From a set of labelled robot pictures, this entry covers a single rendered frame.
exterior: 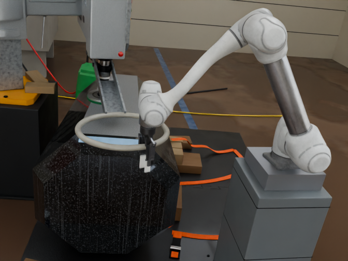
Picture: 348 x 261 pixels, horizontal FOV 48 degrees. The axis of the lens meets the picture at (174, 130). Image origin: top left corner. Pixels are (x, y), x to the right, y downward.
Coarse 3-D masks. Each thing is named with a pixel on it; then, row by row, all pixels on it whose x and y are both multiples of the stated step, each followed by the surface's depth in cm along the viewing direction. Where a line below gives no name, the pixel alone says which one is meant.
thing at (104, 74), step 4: (100, 64) 249; (104, 64) 248; (108, 64) 250; (100, 68) 248; (104, 68) 248; (108, 68) 249; (100, 72) 250; (104, 72) 250; (108, 72) 251; (100, 76) 251; (104, 76) 251; (108, 76) 252
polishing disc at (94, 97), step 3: (93, 90) 266; (96, 90) 266; (90, 93) 260; (93, 93) 261; (96, 93) 261; (90, 96) 255; (93, 96) 256; (96, 96) 256; (99, 96) 257; (93, 99) 252; (96, 99) 252; (99, 99) 252
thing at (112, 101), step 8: (96, 64) 251; (112, 64) 255; (96, 72) 245; (112, 72) 253; (96, 80) 246; (104, 88) 242; (112, 88) 243; (104, 96) 236; (112, 96) 237; (120, 96) 232; (104, 104) 224; (112, 104) 232; (120, 104) 233; (104, 112) 222
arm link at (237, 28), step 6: (252, 12) 166; (258, 12) 164; (264, 12) 165; (270, 12) 167; (246, 18) 163; (234, 24) 170; (240, 24) 165; (234, 30) 168; (240, 30) 165; (240, 36) 167; (240, 42) 168; (246, 42) 168
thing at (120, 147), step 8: (112, 112) 222; (120, 112) 224; (128, 112) 224; (88, 120) 211; (80, 128) 198; (168, 128) 208; (80, 136) 188; (168, 136) 200; (96, 144) 182; (104, 144) 181; (112, 144) 181; (120, 144) 182; (136, 144) 184; (144, 144) 185; (160, 144) 192
